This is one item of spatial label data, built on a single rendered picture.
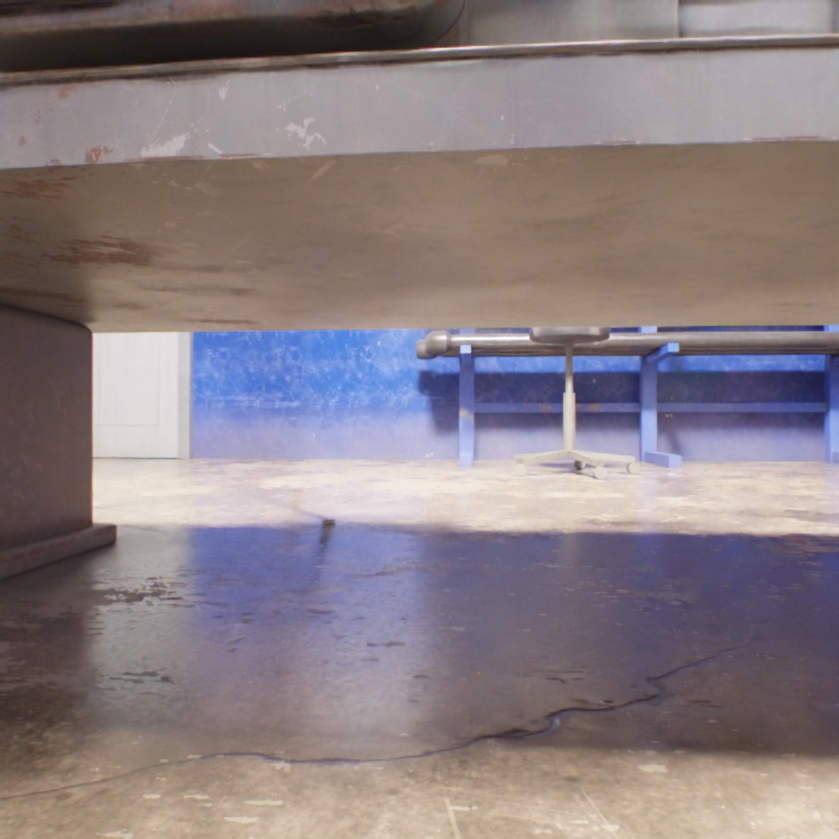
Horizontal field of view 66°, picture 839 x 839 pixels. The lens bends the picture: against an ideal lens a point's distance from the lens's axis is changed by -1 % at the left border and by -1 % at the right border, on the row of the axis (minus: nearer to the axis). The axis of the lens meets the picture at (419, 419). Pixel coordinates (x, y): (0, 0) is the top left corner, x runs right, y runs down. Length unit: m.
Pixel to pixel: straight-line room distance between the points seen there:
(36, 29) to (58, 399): 0.75
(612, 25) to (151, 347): 3.79
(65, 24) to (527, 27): 0.38
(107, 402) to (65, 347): 3.13
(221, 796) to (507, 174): 0.45
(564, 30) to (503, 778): 0.61
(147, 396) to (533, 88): 3.91
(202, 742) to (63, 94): 0.46
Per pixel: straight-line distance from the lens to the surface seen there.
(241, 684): 0.62
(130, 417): 4.31
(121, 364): 4.35
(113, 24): 0.57
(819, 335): 3.76
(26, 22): 0.60
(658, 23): 0.71
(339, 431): 3.91
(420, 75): 0.48
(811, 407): 4.16
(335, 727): 0.54
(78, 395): 1.29
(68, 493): 1.27
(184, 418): 4.15
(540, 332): 2.81
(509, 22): 0.70
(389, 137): 0.47
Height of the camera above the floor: 0.23
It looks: level
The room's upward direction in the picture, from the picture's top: straight up
